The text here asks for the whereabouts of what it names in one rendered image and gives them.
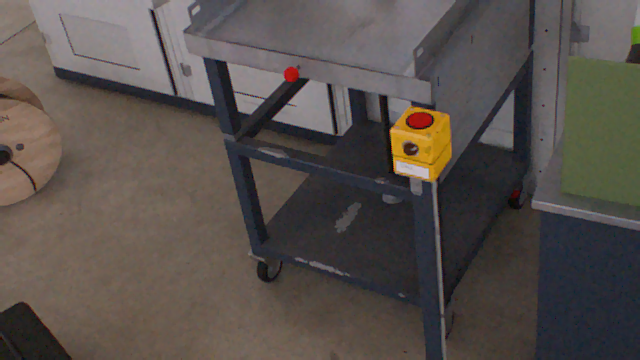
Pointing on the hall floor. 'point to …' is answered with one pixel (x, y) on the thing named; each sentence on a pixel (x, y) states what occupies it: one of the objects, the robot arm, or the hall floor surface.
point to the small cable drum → (25, 143)
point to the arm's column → (587, 290)
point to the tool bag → (27, 336)
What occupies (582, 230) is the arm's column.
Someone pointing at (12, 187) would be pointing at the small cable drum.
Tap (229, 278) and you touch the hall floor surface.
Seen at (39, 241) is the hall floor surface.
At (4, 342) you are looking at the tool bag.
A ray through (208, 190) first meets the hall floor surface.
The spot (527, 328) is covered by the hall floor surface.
